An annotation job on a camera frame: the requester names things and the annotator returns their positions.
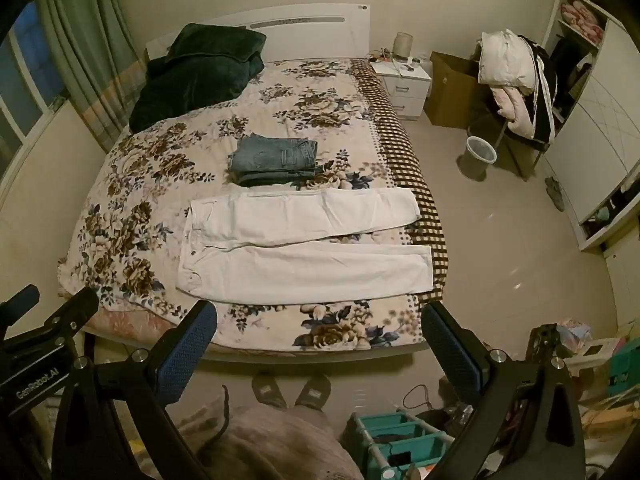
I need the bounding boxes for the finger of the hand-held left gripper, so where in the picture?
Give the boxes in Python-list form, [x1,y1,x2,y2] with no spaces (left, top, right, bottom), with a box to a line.
[0,285,40,328]
[35,287,99,343]

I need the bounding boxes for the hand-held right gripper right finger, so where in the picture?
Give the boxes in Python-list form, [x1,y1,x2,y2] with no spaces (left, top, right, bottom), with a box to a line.
[421,301,586,480]

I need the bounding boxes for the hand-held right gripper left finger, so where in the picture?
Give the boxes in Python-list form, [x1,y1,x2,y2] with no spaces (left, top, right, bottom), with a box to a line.
[51,301,218,480]

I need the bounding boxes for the white pants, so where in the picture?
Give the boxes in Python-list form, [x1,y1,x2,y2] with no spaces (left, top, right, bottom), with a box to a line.
[177,187,433,306]

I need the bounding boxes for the grey slipper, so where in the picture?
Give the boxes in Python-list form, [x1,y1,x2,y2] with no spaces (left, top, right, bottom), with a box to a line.
[295,375,332,411]
[251,374,288,409]

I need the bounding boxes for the teal storage rack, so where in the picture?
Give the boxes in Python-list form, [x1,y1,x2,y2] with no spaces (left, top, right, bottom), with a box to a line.
[350,410,456,480]

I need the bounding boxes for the pink and blue plastic bag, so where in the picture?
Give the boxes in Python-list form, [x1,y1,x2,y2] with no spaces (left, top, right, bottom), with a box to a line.
[555,317,593,346]

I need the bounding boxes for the person's legs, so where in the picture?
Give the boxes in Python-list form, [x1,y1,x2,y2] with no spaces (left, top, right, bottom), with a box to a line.
[200,385,366,480]

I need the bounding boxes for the white box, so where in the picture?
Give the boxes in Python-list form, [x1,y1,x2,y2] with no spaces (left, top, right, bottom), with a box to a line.
[570,337,626,368]

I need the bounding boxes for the teal box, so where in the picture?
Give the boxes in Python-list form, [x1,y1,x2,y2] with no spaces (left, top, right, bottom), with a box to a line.
[607,337,640,401]

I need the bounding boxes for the pair of grey shoes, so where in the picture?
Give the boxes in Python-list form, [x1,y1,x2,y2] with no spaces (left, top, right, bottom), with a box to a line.
[545,176,566,212]

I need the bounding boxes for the mesh waste bin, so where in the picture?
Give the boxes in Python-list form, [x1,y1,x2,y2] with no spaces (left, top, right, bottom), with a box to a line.
[457,136,498,181]

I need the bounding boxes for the brown checked bed sheet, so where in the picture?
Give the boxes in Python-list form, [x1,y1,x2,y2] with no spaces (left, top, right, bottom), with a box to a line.
[350,58,446,301]

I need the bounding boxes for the folded dark green garment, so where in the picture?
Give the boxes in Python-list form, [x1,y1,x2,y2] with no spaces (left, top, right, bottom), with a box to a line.
[229,133,323,187]

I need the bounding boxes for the dark chair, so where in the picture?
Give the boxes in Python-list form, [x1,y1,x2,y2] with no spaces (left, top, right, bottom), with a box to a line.
[470,105,551,181]

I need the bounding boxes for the white framed window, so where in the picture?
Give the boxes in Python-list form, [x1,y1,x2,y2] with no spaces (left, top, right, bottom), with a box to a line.
[0,2,71,161]

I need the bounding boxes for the pink garment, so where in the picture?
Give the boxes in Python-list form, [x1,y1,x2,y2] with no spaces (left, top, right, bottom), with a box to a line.
[490,85,536,138]

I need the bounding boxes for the green striped curtain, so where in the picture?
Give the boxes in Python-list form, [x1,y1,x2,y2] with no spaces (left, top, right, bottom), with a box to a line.
[37,0,141,153]

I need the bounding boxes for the brown cardboard box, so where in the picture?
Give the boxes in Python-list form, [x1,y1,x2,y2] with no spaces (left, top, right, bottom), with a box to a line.
[424,51,488,129]

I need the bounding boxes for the white nightstand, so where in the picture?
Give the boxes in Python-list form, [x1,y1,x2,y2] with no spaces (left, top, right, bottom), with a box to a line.
[370,55,432,122]

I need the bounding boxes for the dark green plush blanket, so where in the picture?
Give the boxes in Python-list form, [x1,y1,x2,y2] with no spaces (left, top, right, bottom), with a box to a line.
[129,22,267,133]

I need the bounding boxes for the white wardrobe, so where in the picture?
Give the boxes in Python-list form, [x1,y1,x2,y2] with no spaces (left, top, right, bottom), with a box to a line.
[542,0,640,253]

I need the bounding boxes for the black garment with white stripe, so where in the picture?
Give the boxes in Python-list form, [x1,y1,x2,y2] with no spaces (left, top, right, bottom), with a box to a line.
[517,35,558,143]

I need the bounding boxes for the white padded jacket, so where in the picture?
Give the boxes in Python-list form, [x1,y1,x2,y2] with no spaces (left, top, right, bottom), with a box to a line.
[477,30,536,93]

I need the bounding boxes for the beige table lamp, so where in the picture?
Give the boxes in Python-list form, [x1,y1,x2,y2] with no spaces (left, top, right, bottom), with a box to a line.
[392,32,414,61]

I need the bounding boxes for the white bed with headboard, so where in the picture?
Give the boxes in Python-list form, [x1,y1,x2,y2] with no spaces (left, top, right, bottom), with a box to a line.
[80,2,432,366]

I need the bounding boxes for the pink folded blanket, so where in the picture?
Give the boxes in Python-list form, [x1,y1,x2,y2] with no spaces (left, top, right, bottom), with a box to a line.
[560,1,606,41]

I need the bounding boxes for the black cable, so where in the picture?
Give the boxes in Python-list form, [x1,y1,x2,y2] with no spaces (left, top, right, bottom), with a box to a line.
[402,385,441,413]

